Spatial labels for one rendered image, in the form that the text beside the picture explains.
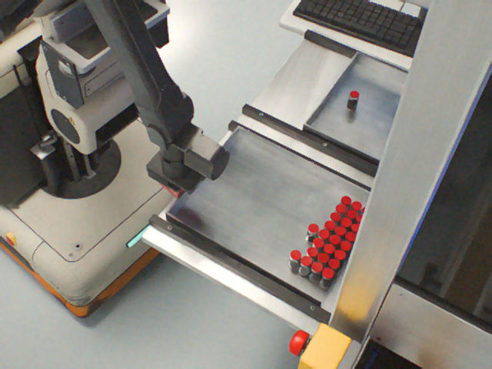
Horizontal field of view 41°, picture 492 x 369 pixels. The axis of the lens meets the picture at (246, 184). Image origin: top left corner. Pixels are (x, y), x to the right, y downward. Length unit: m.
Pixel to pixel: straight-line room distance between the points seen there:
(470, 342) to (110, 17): 0.64
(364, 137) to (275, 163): 0.21
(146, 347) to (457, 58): 1.70
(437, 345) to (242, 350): 1.21
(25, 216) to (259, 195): 0.96
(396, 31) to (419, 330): 0.99
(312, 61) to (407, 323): 0.80
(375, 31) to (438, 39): 1.19
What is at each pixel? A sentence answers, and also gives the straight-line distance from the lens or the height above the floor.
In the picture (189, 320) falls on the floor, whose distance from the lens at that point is 2.17.
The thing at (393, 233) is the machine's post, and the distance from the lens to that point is 0.81.
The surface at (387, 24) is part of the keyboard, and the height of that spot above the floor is 0.83.
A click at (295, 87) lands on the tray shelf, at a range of 1.53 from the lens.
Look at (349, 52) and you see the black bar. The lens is 1.60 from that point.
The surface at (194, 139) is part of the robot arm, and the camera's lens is 1.12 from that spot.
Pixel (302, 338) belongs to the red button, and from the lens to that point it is 1.06.
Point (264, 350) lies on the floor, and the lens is 2.13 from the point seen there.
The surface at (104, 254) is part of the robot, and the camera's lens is 2.00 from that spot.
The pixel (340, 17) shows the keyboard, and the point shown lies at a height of 0.83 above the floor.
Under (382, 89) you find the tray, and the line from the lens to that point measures 1.56.
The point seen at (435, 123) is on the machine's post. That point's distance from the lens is 0.66.
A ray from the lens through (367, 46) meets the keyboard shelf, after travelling 1.77.
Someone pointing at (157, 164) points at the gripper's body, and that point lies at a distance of 1.25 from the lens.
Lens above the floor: 1.99
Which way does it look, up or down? 55 degrees down
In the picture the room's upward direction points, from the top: 3 degrees clockwise
